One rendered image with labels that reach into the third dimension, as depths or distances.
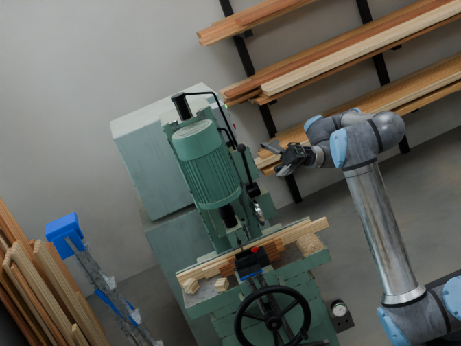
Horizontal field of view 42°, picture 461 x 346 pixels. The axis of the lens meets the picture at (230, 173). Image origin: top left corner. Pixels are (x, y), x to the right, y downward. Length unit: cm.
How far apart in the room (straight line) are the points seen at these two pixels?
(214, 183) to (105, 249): 268
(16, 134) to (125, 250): 121
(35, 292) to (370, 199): 211
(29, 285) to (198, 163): 153
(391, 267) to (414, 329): 20
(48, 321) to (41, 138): 158
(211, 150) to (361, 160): 60
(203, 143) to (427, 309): 95
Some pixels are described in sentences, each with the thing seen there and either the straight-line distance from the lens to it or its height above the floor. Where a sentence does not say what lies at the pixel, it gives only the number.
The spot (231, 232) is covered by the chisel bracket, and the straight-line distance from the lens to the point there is 242.
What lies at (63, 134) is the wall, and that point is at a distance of 461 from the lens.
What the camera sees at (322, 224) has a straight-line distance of 254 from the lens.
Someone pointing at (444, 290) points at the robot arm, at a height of 87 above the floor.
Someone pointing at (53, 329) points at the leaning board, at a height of 56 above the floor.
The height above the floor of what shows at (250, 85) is 114.
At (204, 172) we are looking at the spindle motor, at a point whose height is 135.
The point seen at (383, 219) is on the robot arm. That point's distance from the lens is 198.
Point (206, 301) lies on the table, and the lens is 240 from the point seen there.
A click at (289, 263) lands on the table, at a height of 90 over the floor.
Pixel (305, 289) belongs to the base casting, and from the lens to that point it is 247.
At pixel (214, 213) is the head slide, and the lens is 252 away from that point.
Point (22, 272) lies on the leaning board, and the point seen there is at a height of 92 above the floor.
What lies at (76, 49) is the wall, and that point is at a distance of 452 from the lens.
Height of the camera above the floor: 209
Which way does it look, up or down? 20 degrees down
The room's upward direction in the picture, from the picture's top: 22 degrees counter-clockwise
